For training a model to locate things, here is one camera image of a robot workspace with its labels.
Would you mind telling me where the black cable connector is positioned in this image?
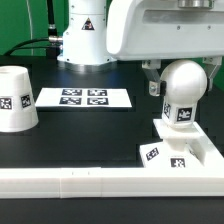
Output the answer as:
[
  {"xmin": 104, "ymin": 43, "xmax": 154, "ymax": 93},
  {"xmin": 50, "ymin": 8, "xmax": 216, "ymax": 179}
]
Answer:
[{"xmin": 46, "ymin": 0, "xmax": 62, "ymax": 59}]

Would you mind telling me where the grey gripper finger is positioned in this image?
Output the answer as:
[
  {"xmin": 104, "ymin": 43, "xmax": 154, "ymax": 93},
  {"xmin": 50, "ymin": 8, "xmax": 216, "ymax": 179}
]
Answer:
[
  {"xmin": 142, "ymin": 59, "xmax": 166, "ymax": 97},
  {"xmin": 203, "ymin": 56, "xmax": 222, "ymax": 91}
]

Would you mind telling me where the white lamp shade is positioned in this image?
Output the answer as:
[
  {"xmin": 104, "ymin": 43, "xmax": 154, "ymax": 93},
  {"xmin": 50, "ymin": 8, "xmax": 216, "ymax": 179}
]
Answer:
[{"xmin": 0, "ymin": 66, "xmax": 38, "ymax": 132}]

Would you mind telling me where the white lamp bulb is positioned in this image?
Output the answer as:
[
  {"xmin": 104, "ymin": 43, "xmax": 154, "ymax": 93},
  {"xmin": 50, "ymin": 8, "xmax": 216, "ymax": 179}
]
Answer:
[{"xmin": 161, "ymin": 60, "xmax": 207, "ymax": 129}]

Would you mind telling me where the white lamp base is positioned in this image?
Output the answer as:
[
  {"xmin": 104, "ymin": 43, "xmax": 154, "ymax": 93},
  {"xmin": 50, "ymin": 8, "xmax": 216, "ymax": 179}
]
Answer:
[{"xmin": 139, "ymin": 119, "xmax": 202, "ymax": 170}]

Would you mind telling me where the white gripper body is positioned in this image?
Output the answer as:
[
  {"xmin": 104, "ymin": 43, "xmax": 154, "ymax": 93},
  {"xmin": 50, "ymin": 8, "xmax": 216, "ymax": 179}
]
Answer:
[{"xmin": 106, "ymin": 0, "xmax": 224, "ymax": 61}]

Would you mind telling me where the white L-shaped fence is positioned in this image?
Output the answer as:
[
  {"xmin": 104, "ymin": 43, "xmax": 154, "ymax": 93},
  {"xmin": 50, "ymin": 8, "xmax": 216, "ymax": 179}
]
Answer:
[{"xmin": 0, "ymin": 124, "xmax": 224, "ymax": 199}]

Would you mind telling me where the white marker sheet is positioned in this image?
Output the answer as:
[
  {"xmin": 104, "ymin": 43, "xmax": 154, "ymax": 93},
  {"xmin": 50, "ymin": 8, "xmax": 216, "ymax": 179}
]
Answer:
[{"xmin": 36, "ymin": 88, "xmax": 132, "ymax": 108}]

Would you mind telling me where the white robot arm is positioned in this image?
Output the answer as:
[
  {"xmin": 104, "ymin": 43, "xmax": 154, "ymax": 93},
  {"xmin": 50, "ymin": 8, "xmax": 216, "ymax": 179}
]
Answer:
[{"xmin": 58, "ymin": 0, "xmax": 224, "ymax": 96}]

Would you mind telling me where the black cable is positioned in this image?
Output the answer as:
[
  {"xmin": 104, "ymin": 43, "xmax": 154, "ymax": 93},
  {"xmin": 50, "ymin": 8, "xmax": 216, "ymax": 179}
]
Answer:
[{"xmin": 3, "ymin": 37, "xmax": 54, "ymax": 57}]

